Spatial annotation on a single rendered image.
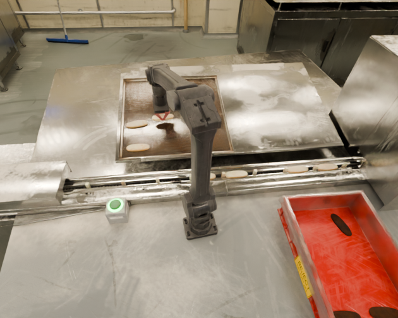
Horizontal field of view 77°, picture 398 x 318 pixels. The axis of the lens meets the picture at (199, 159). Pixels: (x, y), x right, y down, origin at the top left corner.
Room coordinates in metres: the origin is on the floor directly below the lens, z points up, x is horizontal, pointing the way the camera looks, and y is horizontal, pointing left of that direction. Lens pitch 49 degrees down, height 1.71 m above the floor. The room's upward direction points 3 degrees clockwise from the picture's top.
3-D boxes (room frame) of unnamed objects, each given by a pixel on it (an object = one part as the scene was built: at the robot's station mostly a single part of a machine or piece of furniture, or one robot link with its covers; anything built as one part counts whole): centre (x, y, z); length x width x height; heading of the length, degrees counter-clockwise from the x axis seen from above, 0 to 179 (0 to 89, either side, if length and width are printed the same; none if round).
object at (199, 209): (0.46, 0.00, 0.94); 0.09 x 0.05 x 0.10; 24
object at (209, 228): (0.44, -0.02, 0.86); 0.12 x 0.09 x 0.08; 105
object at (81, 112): (1.20, -0.04, 0.41); 1.80 x 1.16 x 0.82; 105
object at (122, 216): (0.47, 0.30, 0.84); 0.08 x 0.08 x 0.11; 9
